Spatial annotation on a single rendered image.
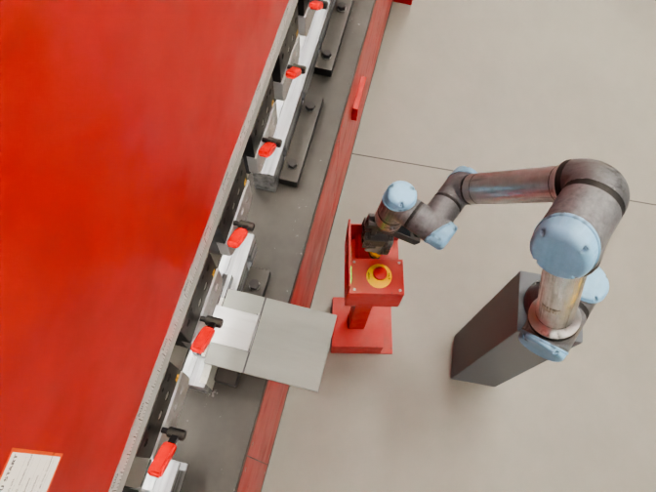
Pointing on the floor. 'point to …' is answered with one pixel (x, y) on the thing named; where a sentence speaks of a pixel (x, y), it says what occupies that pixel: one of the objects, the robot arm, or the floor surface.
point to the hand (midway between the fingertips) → (380, 249)
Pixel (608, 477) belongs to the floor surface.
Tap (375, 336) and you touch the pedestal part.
